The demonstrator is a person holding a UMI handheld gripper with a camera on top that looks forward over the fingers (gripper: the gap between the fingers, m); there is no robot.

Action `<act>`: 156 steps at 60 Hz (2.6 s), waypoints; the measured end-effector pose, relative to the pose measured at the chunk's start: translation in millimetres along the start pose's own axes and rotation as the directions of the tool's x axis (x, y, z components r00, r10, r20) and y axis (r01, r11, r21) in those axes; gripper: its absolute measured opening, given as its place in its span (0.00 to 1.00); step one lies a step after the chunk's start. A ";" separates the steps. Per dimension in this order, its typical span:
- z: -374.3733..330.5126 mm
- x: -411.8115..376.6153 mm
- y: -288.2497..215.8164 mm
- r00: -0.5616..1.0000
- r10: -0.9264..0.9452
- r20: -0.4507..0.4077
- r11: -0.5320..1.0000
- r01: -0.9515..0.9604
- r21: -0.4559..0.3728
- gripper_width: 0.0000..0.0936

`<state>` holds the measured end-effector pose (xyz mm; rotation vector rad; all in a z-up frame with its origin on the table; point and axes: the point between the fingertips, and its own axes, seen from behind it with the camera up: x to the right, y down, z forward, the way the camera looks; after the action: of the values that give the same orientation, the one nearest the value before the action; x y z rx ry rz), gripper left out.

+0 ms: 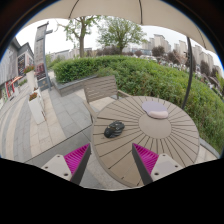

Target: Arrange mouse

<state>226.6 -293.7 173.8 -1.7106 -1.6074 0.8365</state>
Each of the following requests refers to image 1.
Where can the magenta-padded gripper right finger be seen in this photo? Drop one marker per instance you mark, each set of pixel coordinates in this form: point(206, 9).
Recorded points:
point(164, 165)

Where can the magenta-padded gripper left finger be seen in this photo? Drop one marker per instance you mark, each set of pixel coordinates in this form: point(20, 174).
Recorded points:
point(60, 165)

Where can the black computer mouse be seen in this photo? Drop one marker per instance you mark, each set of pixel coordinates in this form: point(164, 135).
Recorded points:
point(114, 129)

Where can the lilac mouse pad with wrist rest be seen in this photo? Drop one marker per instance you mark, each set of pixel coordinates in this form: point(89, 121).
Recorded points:
point(154, 108)

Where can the white planter box with flowers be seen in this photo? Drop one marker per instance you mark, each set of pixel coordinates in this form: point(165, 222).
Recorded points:
point(36, 108)

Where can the grey slatted outdoor chair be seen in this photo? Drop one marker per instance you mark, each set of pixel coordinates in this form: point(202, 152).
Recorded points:
point(100, 88)

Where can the tall white planter with flowers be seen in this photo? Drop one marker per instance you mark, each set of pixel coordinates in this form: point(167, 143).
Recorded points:
point(30, 78)

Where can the dark curved parasol pole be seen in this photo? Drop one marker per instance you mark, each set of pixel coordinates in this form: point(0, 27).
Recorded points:
point(189, 73)

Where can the dark shopfront building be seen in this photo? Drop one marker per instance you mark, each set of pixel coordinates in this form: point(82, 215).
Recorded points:
point(13, 66)

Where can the tall grey sign pillar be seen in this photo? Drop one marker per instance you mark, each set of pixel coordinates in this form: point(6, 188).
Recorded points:
point(41, 50)

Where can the distant apartment buildings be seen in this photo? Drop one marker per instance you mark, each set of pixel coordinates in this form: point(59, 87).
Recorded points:
point(160, 41)

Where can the sparse-leaved tree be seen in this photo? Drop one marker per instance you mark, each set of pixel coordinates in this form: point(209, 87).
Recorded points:
point(81, 33)

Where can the bushy green tree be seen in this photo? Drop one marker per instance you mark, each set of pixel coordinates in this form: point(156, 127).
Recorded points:
point(120, 33)

